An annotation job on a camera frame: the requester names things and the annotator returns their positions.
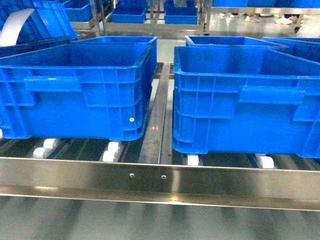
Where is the steel shelf rack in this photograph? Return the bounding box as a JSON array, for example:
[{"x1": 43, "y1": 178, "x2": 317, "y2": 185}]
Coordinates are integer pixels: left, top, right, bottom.
[{"x1": 0, "y1": 60, "x2": 320, "y2": 211}]

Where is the rear left blue bin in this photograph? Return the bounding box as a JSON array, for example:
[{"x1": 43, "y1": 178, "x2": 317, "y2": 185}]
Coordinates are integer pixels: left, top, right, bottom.
[{"x1": 75, "y1": 36, "x2": 158, "y2": 73}]

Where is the front right blue bin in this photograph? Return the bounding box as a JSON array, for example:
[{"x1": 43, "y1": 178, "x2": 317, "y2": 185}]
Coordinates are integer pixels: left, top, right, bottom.
[{"x1": 172, "y1": 45, "x2": 320, "y2": 158}]

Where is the front left blue bin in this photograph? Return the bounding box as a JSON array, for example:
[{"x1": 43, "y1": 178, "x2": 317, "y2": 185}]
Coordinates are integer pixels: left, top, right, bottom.
[{"x1": 0, "y1": 43, "x2": 155, "y2": 141}]

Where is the rear right blue bin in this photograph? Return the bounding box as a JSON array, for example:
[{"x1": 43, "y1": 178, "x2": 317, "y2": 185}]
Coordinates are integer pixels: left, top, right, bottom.
[{"x1": 184, "y1": 35, "x2": 290, "y2": 52}]

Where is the background blue bin right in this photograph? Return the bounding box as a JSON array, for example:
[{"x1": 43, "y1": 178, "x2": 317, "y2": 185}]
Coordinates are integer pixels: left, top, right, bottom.
[{"x1": 164, "y1": 7, "x2": 199, "y2": 25}]

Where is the background blue bin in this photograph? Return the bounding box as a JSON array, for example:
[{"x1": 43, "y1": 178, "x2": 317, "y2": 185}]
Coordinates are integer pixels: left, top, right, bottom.
[
  {"x1": 164, "y1": 7, "x2": 199, "y2": 25},
  {"x1": 111, "y1": 5, "x2": 146, "y2": 24}
]

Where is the background blue bin left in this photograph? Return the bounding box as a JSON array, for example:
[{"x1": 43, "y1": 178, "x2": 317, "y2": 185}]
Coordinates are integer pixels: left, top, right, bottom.
[{"x1": 111, "y1": 5, "x2": 146, "y2": 24}]

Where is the far left blue bin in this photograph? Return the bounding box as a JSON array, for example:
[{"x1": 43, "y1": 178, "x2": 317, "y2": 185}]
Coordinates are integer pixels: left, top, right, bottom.
[{"x1": 0, "y1": 0, "x2": 79, "y2": 57}]

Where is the far right blue bin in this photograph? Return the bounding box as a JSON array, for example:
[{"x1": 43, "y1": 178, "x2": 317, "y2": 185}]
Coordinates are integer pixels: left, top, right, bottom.
[{"x1": 262, "y1": 37, "x2": 320, "y2": 63}]

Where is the white curved sheet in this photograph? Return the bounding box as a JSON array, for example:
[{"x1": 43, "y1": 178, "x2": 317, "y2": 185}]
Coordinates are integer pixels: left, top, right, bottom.
[{"x1": 0, "y1": 8, "x2": 35, "y2": 47}]

